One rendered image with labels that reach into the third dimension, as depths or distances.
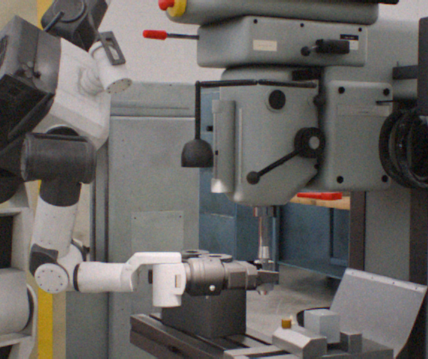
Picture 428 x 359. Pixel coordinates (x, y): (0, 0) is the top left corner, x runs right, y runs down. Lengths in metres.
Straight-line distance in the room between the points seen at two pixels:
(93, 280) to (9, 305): 0.34
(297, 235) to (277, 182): 7.55
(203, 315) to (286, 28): 0.77
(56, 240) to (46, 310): 1.71
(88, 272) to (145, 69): 9.79
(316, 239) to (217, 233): 1.19
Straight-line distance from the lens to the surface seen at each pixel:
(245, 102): 1.91
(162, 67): 11.83
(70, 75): 2.02
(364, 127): 2.02
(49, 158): 1.85
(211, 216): 9.76
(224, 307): 2.22
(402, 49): 2.11
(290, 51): 1.91
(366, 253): 2.31
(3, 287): 2.25
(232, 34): 1.90
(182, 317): 2.29
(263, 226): 2.01
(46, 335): 3.68
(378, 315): 2.21
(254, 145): 1.90
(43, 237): 1.97
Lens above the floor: 1.47
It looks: 3 degrees down
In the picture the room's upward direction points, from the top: straight up
